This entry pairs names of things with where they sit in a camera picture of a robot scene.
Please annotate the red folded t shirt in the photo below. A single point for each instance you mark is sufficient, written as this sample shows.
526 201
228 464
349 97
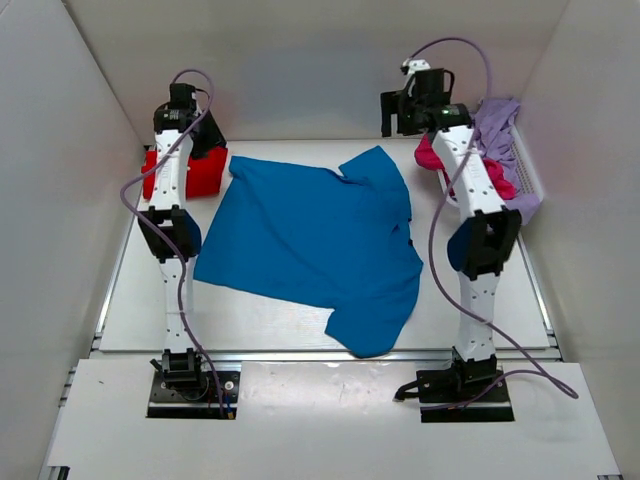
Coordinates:
203 178

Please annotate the blue t shirt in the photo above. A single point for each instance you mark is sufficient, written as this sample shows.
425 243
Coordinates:
336 239

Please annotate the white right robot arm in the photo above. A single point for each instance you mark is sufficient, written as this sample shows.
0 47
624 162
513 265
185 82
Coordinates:
482 244

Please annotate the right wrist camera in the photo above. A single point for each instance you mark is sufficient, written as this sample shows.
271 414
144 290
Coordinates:
411 66

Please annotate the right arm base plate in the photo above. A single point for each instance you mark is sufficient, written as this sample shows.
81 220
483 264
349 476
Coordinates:
450 395

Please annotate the white plastic basket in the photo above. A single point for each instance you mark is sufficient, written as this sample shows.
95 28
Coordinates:
527 170

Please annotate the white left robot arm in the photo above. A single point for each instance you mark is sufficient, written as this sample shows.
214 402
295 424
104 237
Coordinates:
174 239

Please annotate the lavender t shirt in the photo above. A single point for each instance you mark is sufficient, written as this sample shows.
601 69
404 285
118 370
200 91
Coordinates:
495 121

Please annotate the pink t shirt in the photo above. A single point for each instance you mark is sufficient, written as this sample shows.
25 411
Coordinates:
427 158

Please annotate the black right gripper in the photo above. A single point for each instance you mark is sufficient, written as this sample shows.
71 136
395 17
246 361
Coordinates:
395 104

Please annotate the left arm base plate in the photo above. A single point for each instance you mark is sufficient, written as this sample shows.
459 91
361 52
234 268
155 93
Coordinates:
200 403

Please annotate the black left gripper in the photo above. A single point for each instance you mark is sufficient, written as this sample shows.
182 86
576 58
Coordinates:
215 137

